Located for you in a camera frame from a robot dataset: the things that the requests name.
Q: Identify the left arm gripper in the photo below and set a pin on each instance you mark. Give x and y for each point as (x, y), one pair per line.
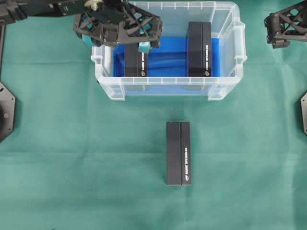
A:
(117, 22)

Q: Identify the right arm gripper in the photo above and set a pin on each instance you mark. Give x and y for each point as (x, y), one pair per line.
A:
(286, 25)

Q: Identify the black camera box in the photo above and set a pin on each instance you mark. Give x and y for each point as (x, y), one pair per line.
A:
(199, 49)
(178, 154)
(136, 63)

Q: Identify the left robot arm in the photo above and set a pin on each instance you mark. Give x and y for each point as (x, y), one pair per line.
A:
(12, 11)

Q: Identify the clear plastic storage case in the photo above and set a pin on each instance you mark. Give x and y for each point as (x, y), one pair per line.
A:
(228, 52)

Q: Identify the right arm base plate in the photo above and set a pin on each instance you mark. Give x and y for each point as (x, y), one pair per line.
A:
(303, 101)

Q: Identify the black frame rail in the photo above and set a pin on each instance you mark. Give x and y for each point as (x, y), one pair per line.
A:
(2, 38)

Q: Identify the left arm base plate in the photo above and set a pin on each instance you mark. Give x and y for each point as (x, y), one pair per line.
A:
(7, 107)

